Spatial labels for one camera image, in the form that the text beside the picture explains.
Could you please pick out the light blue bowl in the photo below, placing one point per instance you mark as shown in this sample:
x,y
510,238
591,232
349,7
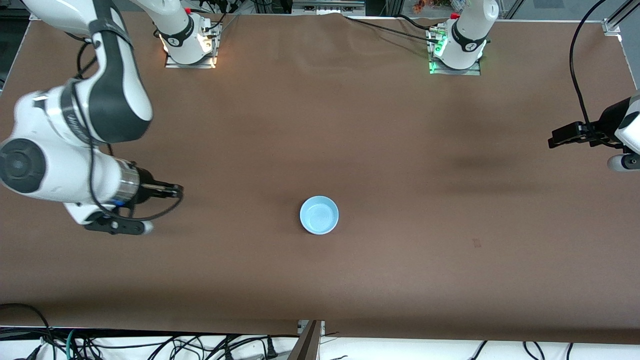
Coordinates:
x,y
320,215

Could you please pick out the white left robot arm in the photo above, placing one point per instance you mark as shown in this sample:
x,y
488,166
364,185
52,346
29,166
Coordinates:
x,y
470,30

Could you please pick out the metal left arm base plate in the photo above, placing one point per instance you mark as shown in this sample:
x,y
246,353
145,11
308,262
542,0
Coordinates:
x,y
455,72

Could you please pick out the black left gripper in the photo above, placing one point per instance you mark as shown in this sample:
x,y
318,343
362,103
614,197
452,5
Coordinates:
x,y
606,123

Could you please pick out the black power plug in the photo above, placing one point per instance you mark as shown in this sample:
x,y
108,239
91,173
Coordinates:
x,y
270,348

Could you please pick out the orange object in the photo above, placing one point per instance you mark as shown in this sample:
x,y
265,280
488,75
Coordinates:
x,y
420,6

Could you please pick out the aluminium frame corner bracket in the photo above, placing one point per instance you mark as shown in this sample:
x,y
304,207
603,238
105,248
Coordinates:
x,y
611,26

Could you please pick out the aluminium profile beam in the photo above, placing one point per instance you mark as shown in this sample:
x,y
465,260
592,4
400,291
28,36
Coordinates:
x,y
307,345

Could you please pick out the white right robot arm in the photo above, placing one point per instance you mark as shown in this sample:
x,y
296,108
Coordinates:
x,y
115,100

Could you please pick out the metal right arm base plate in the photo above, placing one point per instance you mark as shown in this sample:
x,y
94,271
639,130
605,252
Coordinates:
x,y
190,65

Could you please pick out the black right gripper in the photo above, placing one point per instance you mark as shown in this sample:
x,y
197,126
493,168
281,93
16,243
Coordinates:
x,y
146,189

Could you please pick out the grey power strip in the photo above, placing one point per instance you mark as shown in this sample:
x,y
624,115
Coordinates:
x,y
327,7

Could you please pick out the brown table cover sheet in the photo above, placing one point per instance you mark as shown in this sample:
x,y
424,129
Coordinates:
x,y
400,125

